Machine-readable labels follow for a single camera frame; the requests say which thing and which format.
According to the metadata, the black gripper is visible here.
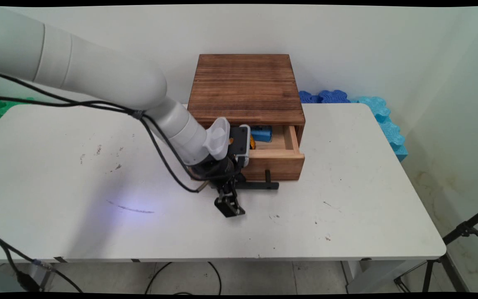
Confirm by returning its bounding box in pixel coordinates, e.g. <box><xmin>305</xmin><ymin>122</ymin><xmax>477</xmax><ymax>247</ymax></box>
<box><xmin>193</xmin><ymin>154</ymin><xmax>248</xmax><ymax>218</ymax></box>

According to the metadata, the wooden drawer black handle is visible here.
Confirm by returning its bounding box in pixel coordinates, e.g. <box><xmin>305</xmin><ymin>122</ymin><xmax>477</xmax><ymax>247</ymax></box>
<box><xmin>212</xmin><ymin>125</ymin><xmax>305</xmax><ymax>191</ymax></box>

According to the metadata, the blue object in drawer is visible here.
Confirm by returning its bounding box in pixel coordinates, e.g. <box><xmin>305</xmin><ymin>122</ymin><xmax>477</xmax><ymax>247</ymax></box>
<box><xmin>251</xmin><ymin>126</ymin><xmax>273</xmax><ymax>143</ymax></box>

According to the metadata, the brown wooden cabinet box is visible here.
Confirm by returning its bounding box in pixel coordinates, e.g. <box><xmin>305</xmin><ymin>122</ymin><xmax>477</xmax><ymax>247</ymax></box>
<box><xmin>186</xmin><ymin>54</ymin><xmax>306</xmax><ymax>147</ymax></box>

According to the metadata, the dark blue foam mat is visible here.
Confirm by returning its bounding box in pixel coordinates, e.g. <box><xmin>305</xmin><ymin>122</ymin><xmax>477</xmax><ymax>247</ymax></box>
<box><xmin>298</xmin><ymin>90</ymin><xmax>351</xmax><ymax>104</ymax></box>

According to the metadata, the grey table leg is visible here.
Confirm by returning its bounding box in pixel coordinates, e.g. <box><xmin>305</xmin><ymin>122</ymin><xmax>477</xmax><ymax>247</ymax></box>
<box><xmin>341</xmin><ymin>258</ymin><xmax>424</xmax><ymax>294</ymax></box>
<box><xmin>39</xmin><ymin>257</ymin><xmax>68</xmax><ymax>291</ymax></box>

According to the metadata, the light blue foam mat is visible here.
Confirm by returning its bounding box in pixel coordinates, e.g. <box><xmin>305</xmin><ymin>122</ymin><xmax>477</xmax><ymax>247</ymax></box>
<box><xmin>350</xmin><ymin>96</ymin><xmax>408</xmax><ymax>162</ymax></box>

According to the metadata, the black tripod stand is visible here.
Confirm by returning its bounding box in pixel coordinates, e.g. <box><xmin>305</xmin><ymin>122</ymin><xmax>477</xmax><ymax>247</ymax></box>
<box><xmin>394</xmin><ymin>203</ymin><xmax>478</xmax><ymax>293</ymax></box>

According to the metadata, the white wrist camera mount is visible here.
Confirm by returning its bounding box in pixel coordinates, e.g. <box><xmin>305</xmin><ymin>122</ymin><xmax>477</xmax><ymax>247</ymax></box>
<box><xmin>203</xmin><ymin>117</ymin><xmax>251</xmax><ymax>167</ymax></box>

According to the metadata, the black floor cable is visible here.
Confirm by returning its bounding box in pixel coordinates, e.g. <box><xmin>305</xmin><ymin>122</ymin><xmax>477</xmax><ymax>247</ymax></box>
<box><xmin>145</xmin><ymin>262</ymin><xmax>222</xmax><ymax>295</ymax></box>

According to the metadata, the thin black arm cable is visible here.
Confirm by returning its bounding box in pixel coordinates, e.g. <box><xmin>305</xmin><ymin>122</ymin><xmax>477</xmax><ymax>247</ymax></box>
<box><xmin>0</xmin><ymin>95</ymin><xmax>196</xmax><ymax>181</ymax></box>

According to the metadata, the black cable with usb plug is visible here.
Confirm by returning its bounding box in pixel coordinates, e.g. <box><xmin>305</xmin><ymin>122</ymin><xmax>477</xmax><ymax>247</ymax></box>
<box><xmin>0</xmin><ymin>229</ymin><xmax>84</xmax><ymax>293</ymax></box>

